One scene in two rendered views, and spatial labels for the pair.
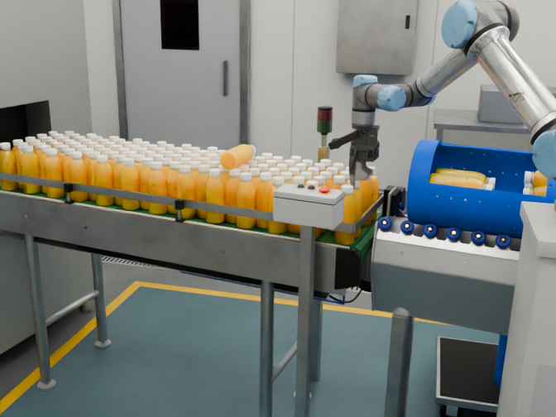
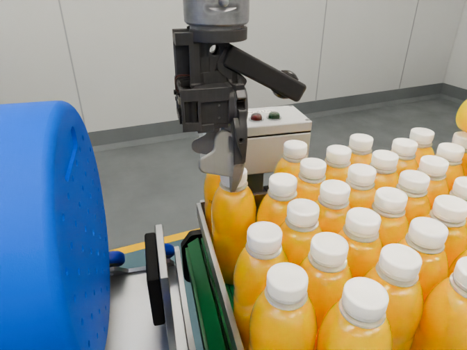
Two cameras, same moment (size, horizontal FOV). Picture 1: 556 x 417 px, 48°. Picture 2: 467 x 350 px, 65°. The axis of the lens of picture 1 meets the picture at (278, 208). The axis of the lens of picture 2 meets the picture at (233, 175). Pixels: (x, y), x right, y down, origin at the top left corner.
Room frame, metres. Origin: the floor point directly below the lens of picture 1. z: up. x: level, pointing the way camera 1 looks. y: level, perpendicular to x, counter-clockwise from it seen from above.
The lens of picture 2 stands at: (2.41, -0.53, 1.34)
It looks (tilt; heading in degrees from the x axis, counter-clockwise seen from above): 29 degrees down; 144
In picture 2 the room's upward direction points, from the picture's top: straight up
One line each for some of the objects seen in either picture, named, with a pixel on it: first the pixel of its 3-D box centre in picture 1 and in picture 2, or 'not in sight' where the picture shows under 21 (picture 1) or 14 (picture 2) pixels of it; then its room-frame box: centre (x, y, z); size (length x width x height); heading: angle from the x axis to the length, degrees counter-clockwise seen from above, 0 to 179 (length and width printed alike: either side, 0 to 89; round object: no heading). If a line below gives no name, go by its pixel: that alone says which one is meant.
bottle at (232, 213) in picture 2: (352, 210); (233, 229); (2.04, -0.25, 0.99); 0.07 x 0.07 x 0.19
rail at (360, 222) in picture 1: (370, 211); (221, 290); (2.11, -0.33, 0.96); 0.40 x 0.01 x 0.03; 157
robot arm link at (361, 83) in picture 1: (365, 93); not in sight; (2.03, -0.27, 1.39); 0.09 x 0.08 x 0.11; 32
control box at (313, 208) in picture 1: (309, 205); (252, 139); (1.89, -0.10, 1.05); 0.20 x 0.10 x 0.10; 67
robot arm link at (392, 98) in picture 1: (390, 97); not in sight; (1.95, -0.34, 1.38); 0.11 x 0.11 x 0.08; 32
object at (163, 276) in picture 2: (393, 207); (160, 287); (2.08, -0.40, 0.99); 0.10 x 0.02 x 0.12; 157
